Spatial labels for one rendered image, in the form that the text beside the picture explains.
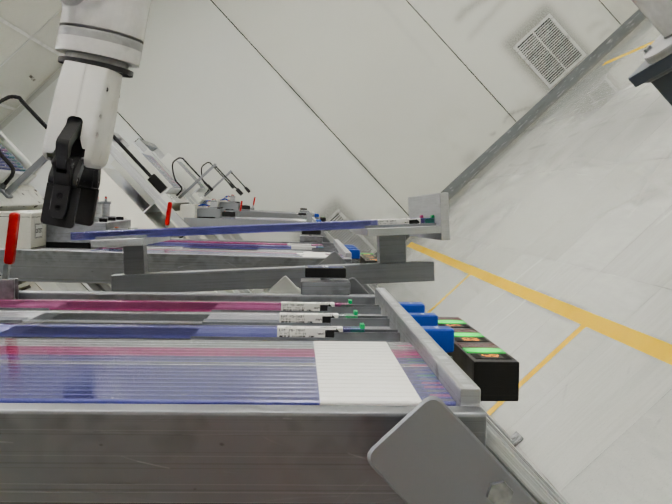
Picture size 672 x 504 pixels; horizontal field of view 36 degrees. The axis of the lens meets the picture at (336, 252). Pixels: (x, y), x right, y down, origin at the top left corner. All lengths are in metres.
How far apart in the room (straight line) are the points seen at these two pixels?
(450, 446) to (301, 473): 0.09
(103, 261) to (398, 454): 1.55
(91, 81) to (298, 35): 7.75
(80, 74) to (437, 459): 0.62
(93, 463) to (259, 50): 8.21
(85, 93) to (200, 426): 0.52
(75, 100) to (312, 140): 7.67
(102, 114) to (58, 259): 1.05
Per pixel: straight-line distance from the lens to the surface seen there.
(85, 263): 2.06
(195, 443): 0.58
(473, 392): 0.60
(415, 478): 0.54
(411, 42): 8.80
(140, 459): 0.59
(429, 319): 1.06
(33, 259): 2.08
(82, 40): 1.04
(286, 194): 8.65
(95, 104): 1.03
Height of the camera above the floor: 0.88
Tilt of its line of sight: 4 degrees down
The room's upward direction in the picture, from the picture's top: 43 degrees counter-clockwise
